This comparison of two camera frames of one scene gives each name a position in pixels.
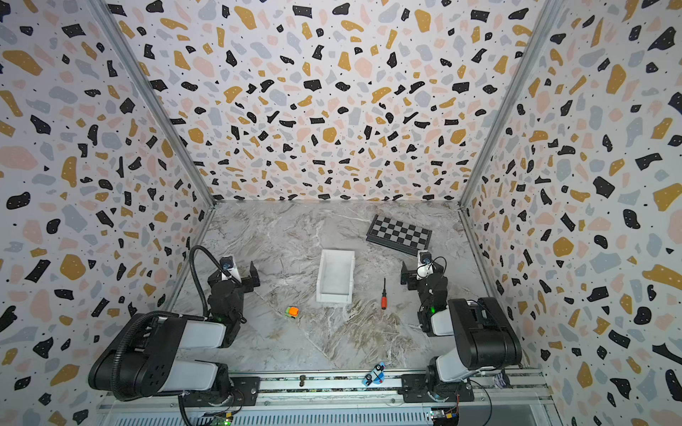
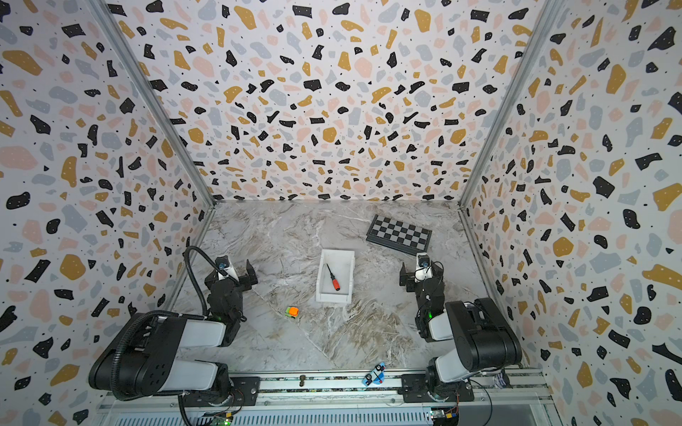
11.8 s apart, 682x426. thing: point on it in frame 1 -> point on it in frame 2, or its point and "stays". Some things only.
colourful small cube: x=291 y=311 stays
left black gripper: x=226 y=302 stays
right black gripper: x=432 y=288 stays
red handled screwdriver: x=384 y=299 -> x=335 y=281
